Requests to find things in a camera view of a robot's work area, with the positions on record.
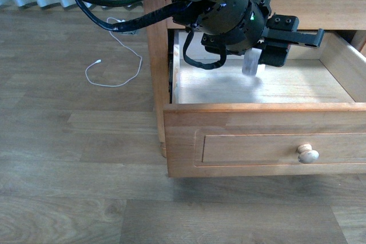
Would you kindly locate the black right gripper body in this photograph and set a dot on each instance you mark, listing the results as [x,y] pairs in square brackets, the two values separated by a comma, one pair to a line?
[249,35]

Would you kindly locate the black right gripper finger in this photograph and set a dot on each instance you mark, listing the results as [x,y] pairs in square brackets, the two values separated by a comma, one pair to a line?
[295,38]

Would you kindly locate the wooden drawer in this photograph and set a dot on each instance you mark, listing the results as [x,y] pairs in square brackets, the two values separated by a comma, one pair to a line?
[307,117]

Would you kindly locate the white charger plug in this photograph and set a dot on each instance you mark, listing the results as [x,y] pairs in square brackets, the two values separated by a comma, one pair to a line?
[251,66]

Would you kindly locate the open grey floor socket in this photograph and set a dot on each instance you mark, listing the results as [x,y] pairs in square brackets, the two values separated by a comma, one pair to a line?
[130,32]

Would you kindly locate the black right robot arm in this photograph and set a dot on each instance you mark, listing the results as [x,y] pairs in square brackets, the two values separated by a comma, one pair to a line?
[232,27]

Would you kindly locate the wooden nightstand cabinet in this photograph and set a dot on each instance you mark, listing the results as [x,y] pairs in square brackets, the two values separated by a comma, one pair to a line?
[313,15]

